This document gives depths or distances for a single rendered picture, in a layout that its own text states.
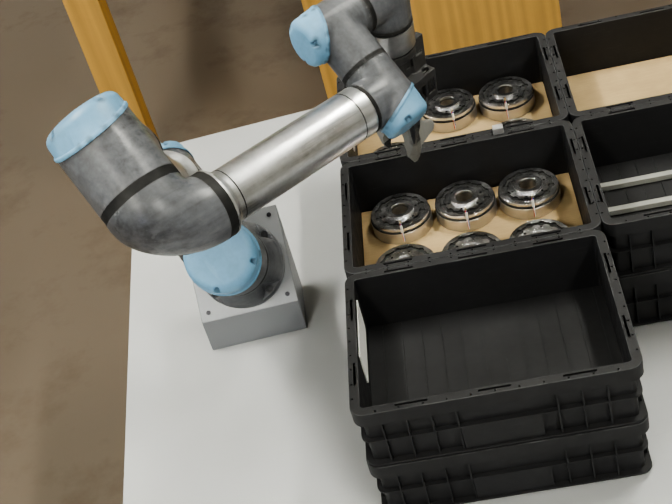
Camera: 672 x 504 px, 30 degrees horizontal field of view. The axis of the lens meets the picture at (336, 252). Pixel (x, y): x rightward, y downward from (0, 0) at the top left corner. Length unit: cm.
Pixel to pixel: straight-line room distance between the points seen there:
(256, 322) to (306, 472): 34
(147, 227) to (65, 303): 212
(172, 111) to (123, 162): 276
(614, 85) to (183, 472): 106
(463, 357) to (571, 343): 16
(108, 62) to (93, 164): 225
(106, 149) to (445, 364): 63
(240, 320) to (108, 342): 131
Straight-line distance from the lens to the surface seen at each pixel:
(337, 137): 170
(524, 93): 238
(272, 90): 427
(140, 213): 157
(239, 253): 196
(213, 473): 204
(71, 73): 480
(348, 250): 198
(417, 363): 191
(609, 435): 180
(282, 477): 199
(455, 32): 379
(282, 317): 220
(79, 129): 160
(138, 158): 158
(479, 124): 237
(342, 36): 178
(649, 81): 242
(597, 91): 241
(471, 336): 193
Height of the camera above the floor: 216
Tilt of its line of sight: 38 degrees down
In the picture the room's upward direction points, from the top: 16 degrees counter-clockwise
